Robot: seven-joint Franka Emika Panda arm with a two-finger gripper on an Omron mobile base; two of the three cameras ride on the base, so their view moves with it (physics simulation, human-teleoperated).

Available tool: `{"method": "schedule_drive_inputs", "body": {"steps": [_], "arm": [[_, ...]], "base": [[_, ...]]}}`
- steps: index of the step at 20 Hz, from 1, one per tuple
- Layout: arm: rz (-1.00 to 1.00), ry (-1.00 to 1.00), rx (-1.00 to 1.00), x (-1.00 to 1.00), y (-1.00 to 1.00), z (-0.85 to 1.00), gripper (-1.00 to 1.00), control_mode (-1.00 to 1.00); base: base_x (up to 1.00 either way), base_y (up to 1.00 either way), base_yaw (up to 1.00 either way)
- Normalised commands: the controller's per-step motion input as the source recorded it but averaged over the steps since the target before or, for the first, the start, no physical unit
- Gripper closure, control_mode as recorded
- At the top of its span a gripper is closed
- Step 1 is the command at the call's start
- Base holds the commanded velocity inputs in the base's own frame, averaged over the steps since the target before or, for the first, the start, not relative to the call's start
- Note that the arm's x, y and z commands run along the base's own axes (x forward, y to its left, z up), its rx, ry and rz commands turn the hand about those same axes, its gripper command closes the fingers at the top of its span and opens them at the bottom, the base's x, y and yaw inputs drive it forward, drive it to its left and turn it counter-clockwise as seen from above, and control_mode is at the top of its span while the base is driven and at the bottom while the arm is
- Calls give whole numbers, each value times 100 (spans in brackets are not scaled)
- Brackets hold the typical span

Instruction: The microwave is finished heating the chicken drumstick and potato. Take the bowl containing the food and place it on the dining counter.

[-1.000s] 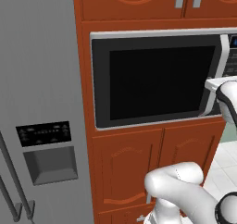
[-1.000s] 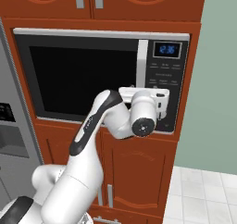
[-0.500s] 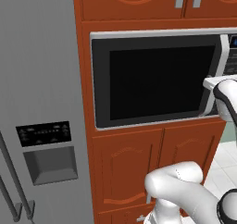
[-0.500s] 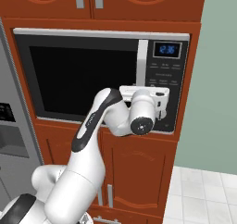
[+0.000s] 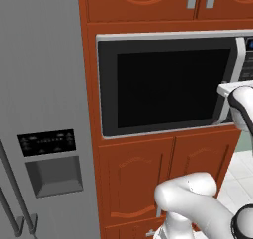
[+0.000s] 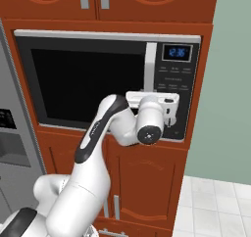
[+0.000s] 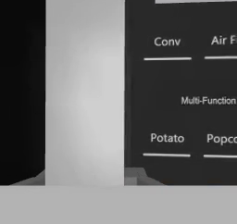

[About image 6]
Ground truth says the black microwave door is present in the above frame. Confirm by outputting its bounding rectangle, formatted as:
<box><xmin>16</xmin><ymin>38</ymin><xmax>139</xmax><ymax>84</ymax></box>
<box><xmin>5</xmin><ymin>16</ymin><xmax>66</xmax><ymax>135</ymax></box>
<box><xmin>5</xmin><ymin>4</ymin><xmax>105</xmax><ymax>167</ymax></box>
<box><xmin>14</xmin><ymin>35</ymin><xmax>159</xmax><ymax>131</ymax></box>

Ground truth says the black microwave oven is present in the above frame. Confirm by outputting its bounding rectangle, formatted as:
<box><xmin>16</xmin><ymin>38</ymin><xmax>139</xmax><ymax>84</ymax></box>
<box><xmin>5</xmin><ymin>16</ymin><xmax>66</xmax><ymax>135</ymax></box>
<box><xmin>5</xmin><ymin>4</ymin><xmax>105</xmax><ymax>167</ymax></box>
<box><xmin>13</xmin><ymin>28</ymin><xmax>202</xmax><ymax>143</ymax></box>

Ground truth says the brown upper cupboard door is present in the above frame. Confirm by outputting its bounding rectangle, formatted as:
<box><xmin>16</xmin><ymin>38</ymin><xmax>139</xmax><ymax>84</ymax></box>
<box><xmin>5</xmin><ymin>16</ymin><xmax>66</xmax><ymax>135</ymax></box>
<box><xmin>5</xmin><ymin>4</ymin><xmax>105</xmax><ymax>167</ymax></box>
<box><xmin>0</xmin><ymin>0</ymin><xmax>98</xmax><ymax>22</ymax></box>
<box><xmin>96</xmin><ymin>0</ymin><xmax>221</xmax><ymax>24</ymax></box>

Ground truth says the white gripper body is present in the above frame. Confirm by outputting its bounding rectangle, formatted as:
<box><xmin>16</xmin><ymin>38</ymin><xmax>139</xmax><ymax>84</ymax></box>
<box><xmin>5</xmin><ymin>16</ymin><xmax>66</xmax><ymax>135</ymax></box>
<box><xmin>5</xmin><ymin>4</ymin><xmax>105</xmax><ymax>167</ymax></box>
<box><xmin>125</xmin><ymin>90</ymin><xmax>180</xmax><ymax>110</ymax></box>

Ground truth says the grey fridge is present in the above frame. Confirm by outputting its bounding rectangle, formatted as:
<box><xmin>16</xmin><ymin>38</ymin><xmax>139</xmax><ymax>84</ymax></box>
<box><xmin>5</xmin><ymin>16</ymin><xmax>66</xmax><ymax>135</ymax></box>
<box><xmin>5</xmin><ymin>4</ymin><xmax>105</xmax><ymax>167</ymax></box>
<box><xmin>0</xmin><ymin>18</ymin><xmax>47</xmax><ymax>237</ymax></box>

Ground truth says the brown lower cupboard door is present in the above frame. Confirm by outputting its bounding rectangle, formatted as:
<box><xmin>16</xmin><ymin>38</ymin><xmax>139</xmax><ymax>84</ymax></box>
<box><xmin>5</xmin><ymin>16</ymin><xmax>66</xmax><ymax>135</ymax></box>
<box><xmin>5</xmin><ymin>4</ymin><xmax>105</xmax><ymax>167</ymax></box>
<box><xmin>36</xmin><ymin>130</ymin><xmax>110</xmax><ymax>218</ymax></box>
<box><xmin>103</xmin><ymin>136</ymin><xmax>188</xmax><ymax>231</ymax></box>

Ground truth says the silver lower cupboard handle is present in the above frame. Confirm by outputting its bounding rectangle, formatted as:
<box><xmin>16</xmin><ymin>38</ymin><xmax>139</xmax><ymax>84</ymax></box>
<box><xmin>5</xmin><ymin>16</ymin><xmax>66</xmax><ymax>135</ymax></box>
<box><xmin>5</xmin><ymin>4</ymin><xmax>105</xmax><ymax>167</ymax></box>
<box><xmin>113</xmin><ymin>194</ymin><xmax>121</xmax><ymax>221</ymax></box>
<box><xmin>103</xmin><ymin>200</ymin><xmax>110</xmax><ymax>218</ymax></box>

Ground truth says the silver drawer handle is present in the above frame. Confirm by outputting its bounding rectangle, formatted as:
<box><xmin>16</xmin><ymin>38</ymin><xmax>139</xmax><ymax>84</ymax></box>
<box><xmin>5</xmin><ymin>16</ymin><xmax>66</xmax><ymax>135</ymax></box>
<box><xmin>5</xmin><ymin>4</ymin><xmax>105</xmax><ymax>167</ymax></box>
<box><xmin>98</xmin><ymin>227</ymin><xmax>129</xmax><ymax>237</ymax></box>

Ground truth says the brown cupboard door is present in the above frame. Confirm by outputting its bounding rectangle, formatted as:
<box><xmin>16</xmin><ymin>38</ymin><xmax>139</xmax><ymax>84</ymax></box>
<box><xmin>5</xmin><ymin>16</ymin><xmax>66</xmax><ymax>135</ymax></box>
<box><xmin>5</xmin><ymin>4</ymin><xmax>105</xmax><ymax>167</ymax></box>
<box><xmin>103</xmin><ymin>136</ymin><xmax>188</xmax><ymax>231</ymax></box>
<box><xmin>36</xmin><ymin>130</ymin><xmax>110</xmax><ymax>218</ymax></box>
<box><xmin>96</xmin><ymin>0</ymin><xmax>221</xmax><ymax>24</ymax></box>
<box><xmin>0</xmin><ymin>0</ymin><xmax>98</xmax><ymax>22</ymax></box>

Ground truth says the silver microwave door handle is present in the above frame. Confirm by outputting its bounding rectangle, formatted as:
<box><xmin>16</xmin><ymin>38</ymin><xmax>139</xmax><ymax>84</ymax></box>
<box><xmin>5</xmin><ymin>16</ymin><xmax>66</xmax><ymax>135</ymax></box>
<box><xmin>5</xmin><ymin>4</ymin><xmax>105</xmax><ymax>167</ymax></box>
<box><xmin>144</xmin><ymin>41</ymin><xmax>158</xmax><ymax>94</ymax></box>

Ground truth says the brown tall cupboard frame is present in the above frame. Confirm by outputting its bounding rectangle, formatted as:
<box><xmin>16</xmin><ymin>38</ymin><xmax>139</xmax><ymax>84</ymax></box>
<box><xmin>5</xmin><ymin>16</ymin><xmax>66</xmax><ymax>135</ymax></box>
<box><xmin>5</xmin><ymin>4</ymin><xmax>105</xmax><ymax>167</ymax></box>
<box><xmin>1</xmin><ymin>18</ymin><xmax>215</xmax><ymax>237</ymax></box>

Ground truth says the brown drawer front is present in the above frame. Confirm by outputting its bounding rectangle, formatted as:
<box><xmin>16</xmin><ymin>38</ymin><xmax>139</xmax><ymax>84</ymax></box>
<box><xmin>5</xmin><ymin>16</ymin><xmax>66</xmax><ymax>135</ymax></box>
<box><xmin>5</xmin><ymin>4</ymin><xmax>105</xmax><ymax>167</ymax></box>
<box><xmin>92</xmin><ymin>215</ymin><xmax>175</xmax><ymax>237</ymax></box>

